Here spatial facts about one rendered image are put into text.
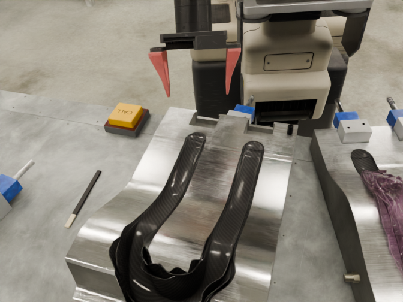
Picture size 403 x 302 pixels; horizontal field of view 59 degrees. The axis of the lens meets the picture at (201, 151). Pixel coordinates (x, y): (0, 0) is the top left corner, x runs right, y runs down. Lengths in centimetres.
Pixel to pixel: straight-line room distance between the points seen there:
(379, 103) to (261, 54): 147
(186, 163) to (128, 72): 198
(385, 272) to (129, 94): 200
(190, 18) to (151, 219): 30
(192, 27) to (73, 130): 44
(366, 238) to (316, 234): 11
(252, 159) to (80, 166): 37
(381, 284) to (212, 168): 30
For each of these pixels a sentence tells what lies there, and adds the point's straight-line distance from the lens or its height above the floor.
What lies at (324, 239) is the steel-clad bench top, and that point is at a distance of 65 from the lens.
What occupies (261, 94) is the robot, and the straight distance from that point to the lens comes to 96.
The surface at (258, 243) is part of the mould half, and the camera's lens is 49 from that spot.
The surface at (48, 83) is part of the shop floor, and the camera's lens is 269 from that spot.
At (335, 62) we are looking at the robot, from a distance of 115.
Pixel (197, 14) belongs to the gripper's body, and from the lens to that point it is 56.
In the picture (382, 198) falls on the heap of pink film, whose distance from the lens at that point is 58.
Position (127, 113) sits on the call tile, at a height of 84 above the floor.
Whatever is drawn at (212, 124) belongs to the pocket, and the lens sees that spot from 73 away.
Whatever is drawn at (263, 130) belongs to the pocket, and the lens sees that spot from 71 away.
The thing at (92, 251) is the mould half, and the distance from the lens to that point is 50.
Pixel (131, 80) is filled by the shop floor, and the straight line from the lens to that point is 248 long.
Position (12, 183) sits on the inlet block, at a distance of 77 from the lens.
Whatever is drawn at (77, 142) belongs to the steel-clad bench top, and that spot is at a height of 80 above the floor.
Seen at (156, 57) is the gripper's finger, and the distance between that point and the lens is 56.
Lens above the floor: 135
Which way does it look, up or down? 46 degrees down
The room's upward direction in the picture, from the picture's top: 5 degrees counter-clockwise
